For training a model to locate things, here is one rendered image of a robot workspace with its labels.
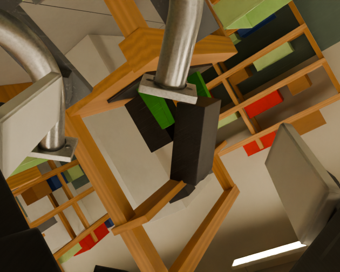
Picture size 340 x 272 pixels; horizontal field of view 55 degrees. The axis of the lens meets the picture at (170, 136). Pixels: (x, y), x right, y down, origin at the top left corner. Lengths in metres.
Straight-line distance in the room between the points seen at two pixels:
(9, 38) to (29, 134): 0.19
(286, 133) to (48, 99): 0.13
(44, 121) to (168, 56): 0.15
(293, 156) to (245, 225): 6.98
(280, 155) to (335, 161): 6.25
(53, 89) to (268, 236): 7.04
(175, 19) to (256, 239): 7.04
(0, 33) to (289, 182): 0.28
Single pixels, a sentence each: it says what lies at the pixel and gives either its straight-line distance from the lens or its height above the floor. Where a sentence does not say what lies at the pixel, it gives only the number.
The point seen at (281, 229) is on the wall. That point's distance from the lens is 7.05.
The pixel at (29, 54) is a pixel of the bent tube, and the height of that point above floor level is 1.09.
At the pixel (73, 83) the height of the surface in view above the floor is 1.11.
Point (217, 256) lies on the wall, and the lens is 7.75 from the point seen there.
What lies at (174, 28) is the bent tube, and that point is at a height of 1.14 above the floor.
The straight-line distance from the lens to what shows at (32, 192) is 5.78.
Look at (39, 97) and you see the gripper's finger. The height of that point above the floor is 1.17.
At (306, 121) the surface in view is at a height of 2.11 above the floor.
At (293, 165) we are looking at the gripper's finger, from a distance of 0.18.
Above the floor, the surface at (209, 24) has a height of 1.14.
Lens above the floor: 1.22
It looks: level
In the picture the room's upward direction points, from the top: 151 degrees clockwise
